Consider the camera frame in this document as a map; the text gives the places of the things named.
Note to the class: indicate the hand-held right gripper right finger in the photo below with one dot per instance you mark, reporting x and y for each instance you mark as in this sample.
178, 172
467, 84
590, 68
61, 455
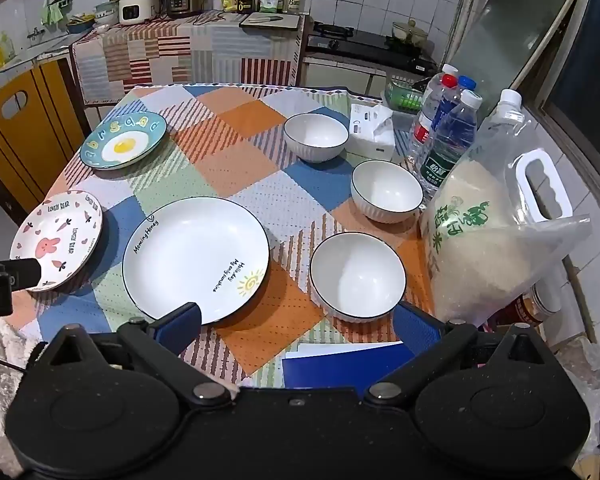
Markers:
417, 322

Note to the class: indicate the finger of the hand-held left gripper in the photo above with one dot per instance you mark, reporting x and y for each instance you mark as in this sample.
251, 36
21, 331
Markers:
27, 274

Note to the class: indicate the blue fried egg plate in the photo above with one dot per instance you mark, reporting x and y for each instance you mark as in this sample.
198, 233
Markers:
147, 127

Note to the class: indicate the blue label water bottle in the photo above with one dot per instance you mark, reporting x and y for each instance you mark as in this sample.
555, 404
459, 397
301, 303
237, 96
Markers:
450, 110

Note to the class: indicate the kitchen knife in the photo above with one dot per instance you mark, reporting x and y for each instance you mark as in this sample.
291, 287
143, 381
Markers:
267, 18

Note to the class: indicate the blue dish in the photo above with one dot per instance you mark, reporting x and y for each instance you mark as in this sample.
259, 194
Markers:
80, 24

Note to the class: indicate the black gas stove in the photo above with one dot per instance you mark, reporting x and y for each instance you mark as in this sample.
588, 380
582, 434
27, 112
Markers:
365, 47

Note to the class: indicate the stack of counter bowls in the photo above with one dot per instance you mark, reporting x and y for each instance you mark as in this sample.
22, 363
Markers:
106, 12

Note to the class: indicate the blue plastic panel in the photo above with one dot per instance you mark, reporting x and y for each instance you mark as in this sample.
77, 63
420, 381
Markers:
340, 370

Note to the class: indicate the red jar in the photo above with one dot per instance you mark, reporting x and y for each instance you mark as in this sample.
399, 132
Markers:
525, 307

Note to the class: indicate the white tissue pack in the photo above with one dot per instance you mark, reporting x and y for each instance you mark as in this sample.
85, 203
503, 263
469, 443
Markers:
372, 140

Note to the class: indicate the yellow bottle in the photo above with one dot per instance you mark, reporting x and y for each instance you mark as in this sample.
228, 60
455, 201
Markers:
2, 52

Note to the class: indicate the green label water bottle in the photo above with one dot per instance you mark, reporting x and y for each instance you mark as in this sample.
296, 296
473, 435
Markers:
447, 155

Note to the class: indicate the pink rabbit print plate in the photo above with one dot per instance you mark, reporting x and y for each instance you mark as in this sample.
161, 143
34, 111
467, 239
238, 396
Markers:
55, 230

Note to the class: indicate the clear white cap bottle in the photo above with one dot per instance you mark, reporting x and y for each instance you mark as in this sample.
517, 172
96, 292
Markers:
445, 69

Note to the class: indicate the green towel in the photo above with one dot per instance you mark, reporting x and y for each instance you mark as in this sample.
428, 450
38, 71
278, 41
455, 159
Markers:
53, 14

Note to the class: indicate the green plastic basket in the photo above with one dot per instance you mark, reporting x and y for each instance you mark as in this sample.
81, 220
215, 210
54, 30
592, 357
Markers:
405, 97

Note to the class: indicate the pot with glass lid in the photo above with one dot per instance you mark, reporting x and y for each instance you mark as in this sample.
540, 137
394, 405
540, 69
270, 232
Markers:
409, 32

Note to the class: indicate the grey fluffy blanket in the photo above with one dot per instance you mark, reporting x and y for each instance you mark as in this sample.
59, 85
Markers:
0, 400

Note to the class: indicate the white rice cooker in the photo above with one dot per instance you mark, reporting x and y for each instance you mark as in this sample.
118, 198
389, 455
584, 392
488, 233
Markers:
137, 7

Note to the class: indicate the white ribbed bowl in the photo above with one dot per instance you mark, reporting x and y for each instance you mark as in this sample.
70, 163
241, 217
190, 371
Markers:
355, 275
385, 190
315, 135

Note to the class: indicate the checked tablecloth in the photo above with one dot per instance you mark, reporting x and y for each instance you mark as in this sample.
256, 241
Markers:
300, 200

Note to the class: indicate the clear plastic bag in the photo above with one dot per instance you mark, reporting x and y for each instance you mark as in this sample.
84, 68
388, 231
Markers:
595, 375

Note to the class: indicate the grey cutting board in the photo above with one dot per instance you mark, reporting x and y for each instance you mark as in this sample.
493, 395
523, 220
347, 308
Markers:
272, 24

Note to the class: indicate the window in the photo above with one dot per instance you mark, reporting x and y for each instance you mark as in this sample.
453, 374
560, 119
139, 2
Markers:
585, 70

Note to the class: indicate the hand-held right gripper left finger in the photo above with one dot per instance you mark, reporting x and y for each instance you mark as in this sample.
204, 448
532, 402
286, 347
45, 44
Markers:
180, 322

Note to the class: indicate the large white plate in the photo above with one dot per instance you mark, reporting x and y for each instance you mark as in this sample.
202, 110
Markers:
195, 255

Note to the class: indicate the red label water bottle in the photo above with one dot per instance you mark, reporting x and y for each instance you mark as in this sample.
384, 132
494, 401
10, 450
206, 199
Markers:
422, 132

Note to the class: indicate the clear bag of rice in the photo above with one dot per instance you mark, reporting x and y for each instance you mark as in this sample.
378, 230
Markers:
480, 260

